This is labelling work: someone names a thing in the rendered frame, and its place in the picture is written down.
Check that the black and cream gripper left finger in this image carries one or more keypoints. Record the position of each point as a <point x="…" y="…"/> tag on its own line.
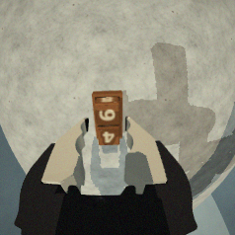
<point x="57" y="168"/>

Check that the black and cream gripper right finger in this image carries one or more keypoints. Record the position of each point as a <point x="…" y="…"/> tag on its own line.
<point x="153" y="170"/>

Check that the brown cube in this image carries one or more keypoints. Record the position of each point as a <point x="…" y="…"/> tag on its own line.
<point x="108" y="134"/>
<point x="107" y="110"/>

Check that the brown wooden tray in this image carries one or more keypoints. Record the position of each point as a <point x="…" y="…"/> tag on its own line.
<point x="109" y="94"/>

